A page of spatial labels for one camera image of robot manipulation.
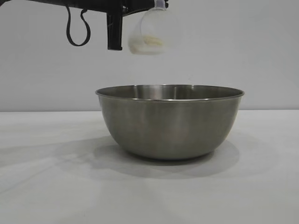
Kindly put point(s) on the clear plastic measuring cup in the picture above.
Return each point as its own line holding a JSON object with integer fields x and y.
{"x": 163, "y": 30}

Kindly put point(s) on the stainless steel mixing bowl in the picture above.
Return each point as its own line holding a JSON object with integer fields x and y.
{"x": 170, "y": 126}

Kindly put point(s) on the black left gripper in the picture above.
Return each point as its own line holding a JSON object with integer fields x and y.
{"x": 114, "y": 28}

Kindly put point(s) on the white uncooked rice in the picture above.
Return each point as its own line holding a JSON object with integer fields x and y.
{"x": 149, "y": 40}

